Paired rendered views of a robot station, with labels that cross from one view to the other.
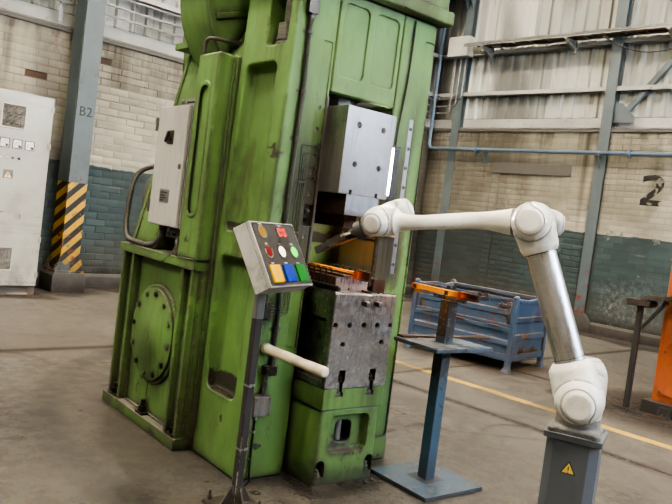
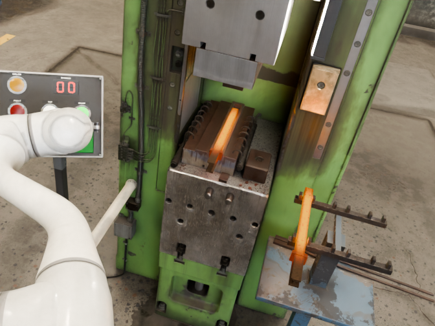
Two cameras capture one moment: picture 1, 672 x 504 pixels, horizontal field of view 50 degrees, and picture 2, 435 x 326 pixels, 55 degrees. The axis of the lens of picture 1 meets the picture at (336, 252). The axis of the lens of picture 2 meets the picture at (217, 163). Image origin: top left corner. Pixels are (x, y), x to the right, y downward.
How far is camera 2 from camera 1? 2.79 m
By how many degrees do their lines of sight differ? 54
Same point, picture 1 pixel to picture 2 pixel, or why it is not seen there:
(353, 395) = (199, 269)
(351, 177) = (204, 24)
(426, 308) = not seen: outside the picture
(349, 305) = (188, 186)
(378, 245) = (294, 118)
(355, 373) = (200, 251)
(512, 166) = not seen: outside the picture
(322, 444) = (162, 290)
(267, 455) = (144, 264)
